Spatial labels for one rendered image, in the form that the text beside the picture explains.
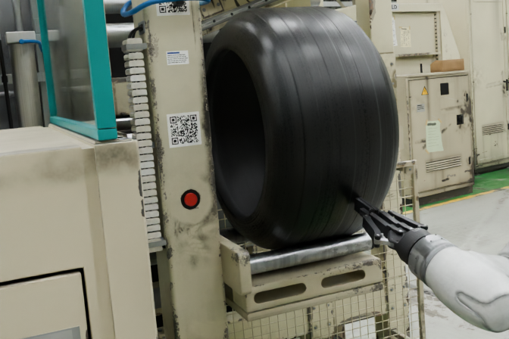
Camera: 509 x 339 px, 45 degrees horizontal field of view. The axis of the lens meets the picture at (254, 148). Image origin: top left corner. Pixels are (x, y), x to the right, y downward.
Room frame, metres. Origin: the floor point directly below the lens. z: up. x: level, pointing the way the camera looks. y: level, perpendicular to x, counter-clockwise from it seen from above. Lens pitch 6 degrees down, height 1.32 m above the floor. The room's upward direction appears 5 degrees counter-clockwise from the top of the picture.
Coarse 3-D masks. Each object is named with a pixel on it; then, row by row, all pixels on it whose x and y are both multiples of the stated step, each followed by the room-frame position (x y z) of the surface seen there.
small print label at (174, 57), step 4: (168, 52) 1.38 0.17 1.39; (172, 52) 1.39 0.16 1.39; (176, 52) 1.39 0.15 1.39; (180, 52) 1.39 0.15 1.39; (184, 52) 1.40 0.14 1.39; (168, 56) 1.38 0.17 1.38; (172, 56) 1.39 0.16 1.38; (176, 56) 1.39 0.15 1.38; (180, 56) 1.39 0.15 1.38; (184, 56) 1.40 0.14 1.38; (188, 56) 1.40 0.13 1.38; (168, 60) 1.38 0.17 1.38; (172, 60) 1.39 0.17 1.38; (176, 60) 1.39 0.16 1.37; (180, 60) 1.39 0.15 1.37; (184, 60) 1.40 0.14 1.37; (188, 60) 1.40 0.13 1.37; (168, 64) 1.38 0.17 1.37; (172, 64) 1.39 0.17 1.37
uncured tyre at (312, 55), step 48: (240, 48) 1.43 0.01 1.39; (288, 48) 1.34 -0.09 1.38; (336, 48) 1.37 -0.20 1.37; (240, 96) 1.82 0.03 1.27; (288, 96) 1.29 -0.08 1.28; (336, 96) 1.31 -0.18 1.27; (384, 96) 1.35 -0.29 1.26; (240, 144) 1.83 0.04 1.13; (288, 144) 1.28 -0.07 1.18; (336, 144) 1.29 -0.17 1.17; (384, 144) 1.34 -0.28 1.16; (240, 192) 1.75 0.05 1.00; (288, 192) 1.30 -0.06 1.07; (336, 192) 1.32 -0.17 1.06; (384, 192) 1.39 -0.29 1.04; (288, 240) 1.39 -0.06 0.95
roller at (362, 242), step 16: (336, 240) 1.46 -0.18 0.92; (352, 240) 1.47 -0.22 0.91; (368, 240) 1.48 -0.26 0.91; (256, 256) 1.38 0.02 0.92; (272, 256) 1.39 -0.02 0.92; (288, 256) 1.40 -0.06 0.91; (304, 256) 1.41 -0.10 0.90; (320, 256) 1.43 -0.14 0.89; (336, 256) 1.45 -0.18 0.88; (256, 272) 1.37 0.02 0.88
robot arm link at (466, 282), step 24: (432, 264) 1.06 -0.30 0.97; (456, 264) 1.03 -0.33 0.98; (480, 264) 1.01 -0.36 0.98; (504, 264) 1.04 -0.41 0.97; (432, 288) 1.05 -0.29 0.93; (456, 288) 1.00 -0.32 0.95; (480, 288) 0.97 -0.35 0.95; (504, 288) 0.96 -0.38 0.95; (456, 312) 1.01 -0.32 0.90; (480, 312) 0.96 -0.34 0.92; (504, 312) 0.95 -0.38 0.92
